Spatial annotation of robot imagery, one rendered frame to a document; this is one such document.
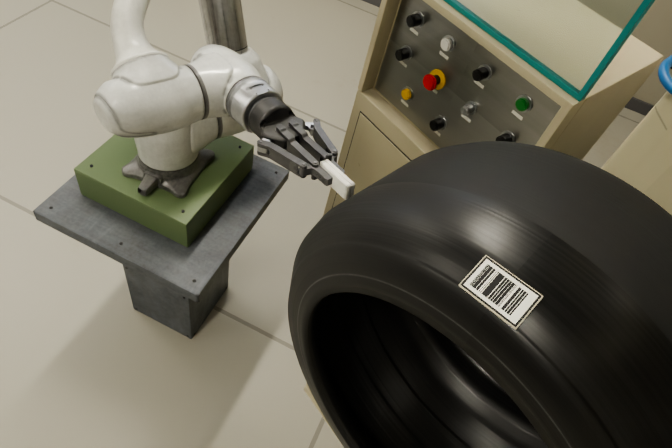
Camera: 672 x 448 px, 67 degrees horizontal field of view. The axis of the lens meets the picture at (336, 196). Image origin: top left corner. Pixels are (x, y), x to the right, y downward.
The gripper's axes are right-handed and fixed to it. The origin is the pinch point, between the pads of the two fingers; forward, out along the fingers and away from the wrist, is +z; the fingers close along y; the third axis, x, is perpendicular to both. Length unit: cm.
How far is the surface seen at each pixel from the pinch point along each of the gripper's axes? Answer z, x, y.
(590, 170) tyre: 29.2, -18.5, 10.9
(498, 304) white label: 34.1, -17.4, -11.6
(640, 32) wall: -59, 70, 290
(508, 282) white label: 33.4, -18.1, -9.6
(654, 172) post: 32.1, -12.3, 27.7
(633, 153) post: 28.6, -13.2, 27.7
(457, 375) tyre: 27.1, 35.0, 12.0
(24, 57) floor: -234, 92, -7
